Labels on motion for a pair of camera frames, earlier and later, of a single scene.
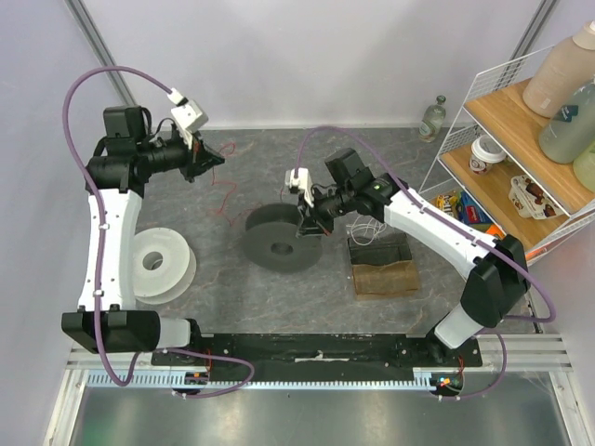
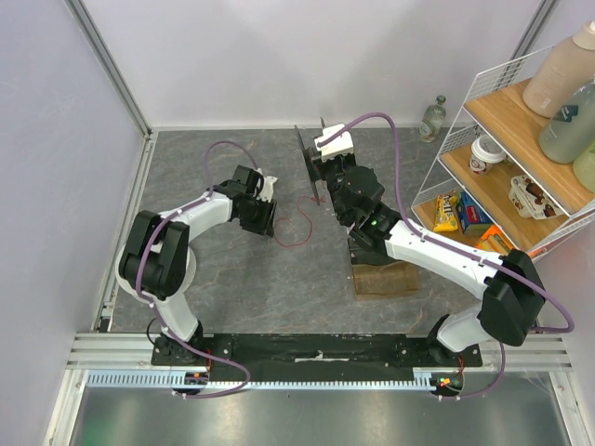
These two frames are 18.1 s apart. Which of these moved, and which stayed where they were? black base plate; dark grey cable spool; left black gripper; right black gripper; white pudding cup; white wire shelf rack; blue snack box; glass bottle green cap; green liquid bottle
Moved: dark grey cable spool; right black gripper; left black gripper
Stayed: green liquid bottle; white wire shelf rack; glass bottle green cap; white pudding cup; black base plate; blue snack box
